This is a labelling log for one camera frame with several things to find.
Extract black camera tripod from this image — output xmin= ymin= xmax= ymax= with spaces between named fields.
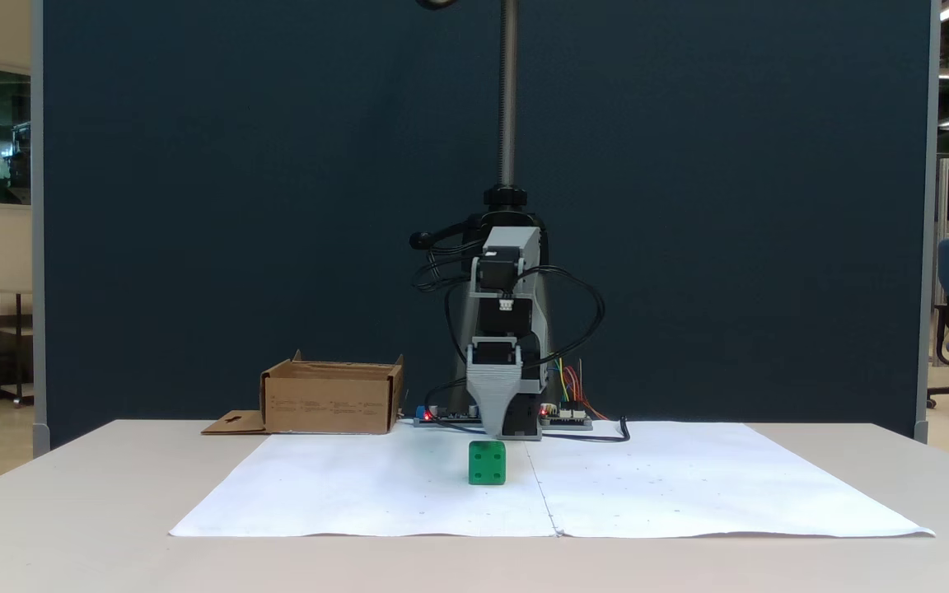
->
xmin=409 ymin=0 xmax=556 ymax=413

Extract circuit board with coloured wires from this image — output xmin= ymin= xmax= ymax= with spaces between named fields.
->
xmin=540 ymin=402 xmax=594 ymax=432

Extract dark blue partition wall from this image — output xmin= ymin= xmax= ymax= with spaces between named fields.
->
xmin=31 ymin=0 xmax=942 ymax=459

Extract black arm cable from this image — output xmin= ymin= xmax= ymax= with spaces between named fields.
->
xmin=410 ymin=237 xmax=488 ymax=431
xmin=514 ymin=264 xmax=607 ymax=373

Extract black power cable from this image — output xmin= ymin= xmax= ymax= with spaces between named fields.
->
xmin=540 ymin=416 xmax=632 ymax=444

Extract coloured jumper wires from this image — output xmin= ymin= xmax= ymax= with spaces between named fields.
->
xmin=552 ymin=357 xmax=608 ymax=420

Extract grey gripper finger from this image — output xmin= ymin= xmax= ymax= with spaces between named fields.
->
xmin=466 ymin=368 xmax=522 ymax=438

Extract framed wall window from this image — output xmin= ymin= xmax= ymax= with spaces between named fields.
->
xmin=0 ymin=59 xmax=32 ymax=212

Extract green die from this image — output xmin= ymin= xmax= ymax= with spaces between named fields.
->
xmin=468 ymin=441 xmax=507 ymax=486

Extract circuit board with blue capacitors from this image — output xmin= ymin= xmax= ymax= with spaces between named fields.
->
xmin=413 ymin=404 xmax=492 ymax=428

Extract brown cardboard box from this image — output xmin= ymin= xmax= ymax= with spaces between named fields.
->
xmin=201 ymin=350 xmax=406 ymax=436

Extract white paper sheet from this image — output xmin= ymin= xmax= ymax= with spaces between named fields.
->
xmin=168 ymin=424 xmax=559 ymax=539
xmin=524 ymin=422 xmax=936 ymax=539

